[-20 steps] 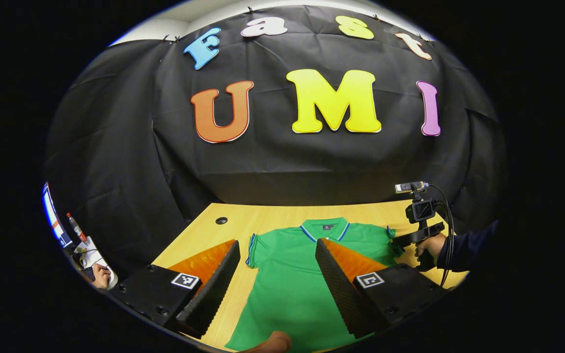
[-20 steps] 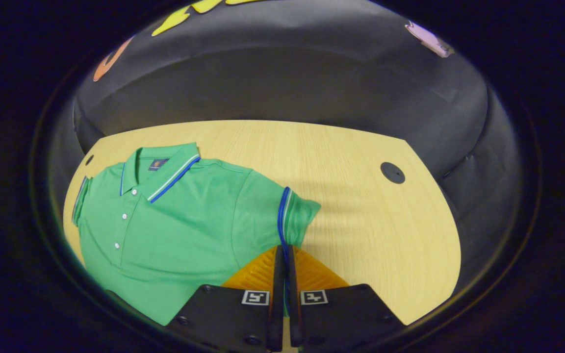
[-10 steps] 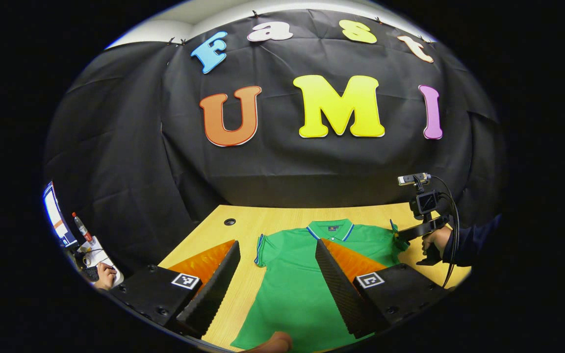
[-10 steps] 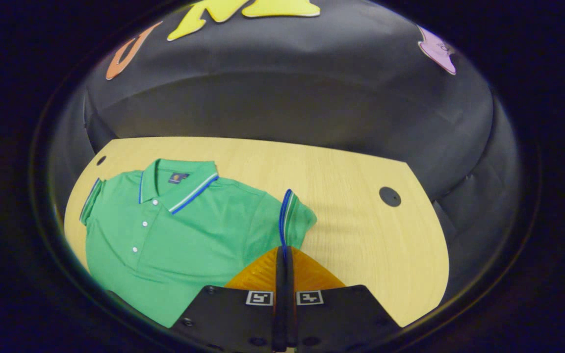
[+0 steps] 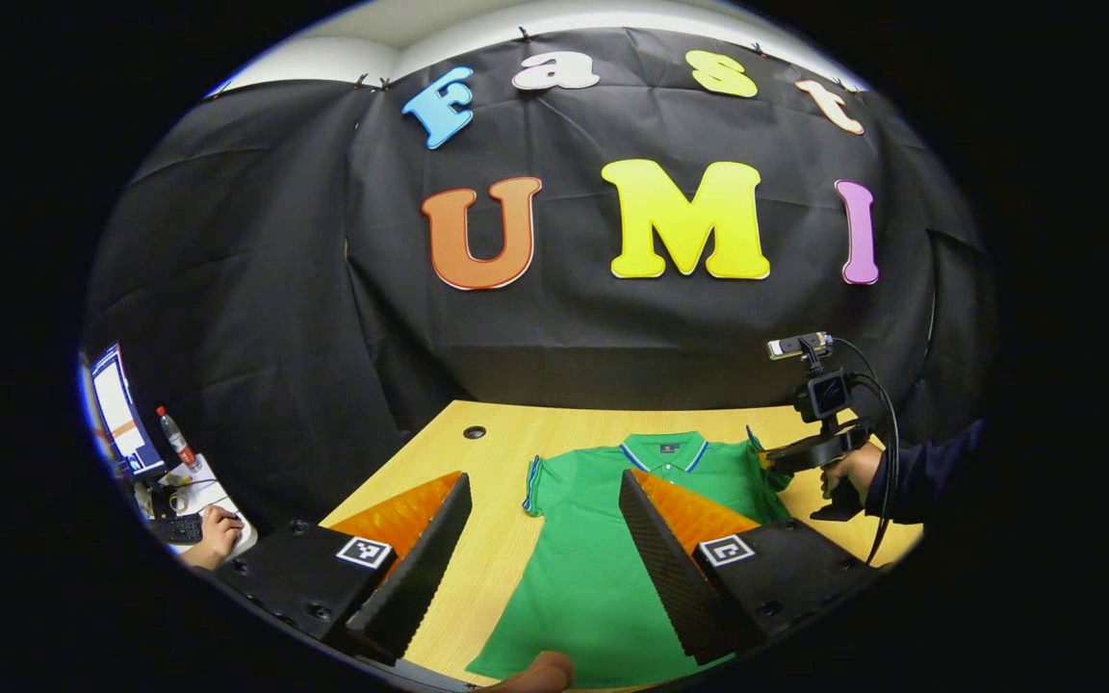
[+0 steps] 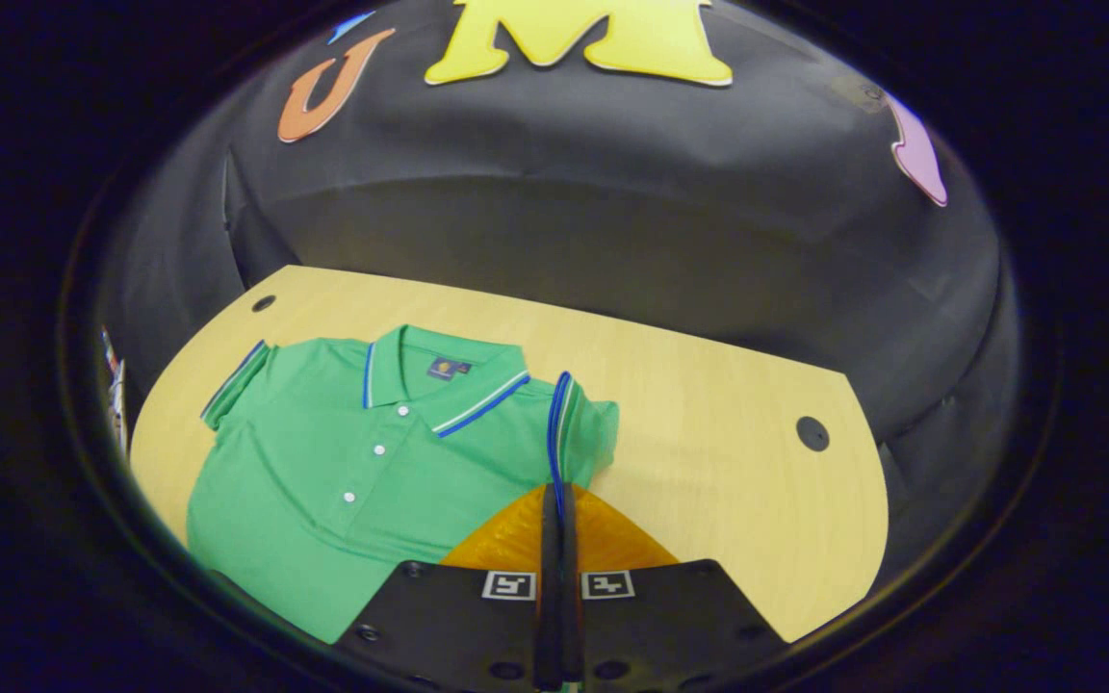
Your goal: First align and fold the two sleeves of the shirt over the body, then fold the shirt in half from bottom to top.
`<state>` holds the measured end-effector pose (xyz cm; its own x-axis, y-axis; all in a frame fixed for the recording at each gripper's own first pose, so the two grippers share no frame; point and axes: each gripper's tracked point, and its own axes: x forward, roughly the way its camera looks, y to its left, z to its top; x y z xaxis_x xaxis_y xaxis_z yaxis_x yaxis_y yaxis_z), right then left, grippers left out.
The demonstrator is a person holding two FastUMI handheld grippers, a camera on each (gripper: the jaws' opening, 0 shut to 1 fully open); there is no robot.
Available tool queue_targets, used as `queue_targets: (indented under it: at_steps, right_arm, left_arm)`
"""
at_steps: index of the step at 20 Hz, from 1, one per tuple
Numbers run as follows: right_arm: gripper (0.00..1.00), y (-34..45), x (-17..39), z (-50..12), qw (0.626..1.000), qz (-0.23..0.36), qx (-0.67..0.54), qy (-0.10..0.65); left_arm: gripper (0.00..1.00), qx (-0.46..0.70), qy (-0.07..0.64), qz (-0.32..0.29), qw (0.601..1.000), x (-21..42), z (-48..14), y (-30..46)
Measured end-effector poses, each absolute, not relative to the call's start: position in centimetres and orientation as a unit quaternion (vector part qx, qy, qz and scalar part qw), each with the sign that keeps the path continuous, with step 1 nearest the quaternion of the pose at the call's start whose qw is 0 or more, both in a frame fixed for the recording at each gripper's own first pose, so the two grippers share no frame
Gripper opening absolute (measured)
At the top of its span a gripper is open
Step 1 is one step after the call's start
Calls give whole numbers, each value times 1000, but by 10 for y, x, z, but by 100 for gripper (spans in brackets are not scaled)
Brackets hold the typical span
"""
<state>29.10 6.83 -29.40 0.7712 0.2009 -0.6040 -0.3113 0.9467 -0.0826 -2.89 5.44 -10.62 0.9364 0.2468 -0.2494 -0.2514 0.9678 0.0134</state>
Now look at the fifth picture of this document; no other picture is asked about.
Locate computer monitor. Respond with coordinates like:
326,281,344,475
90,342,168,479

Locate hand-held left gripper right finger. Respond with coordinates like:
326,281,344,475
618,469,878,667

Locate clear plastic bottle red cap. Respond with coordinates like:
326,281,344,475
155,405,201,473

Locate green polo T-shirt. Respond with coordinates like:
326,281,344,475
465,430,796,690

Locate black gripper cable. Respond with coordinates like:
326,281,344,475
829,335,902,567

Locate black backdrop cloth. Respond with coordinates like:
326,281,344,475
83,27,998,536

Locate white paper sheets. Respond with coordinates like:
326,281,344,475
158,452,259,559

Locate black keyboard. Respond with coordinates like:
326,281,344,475
148,513,206,546

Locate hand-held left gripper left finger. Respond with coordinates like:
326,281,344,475
218,471,474,665

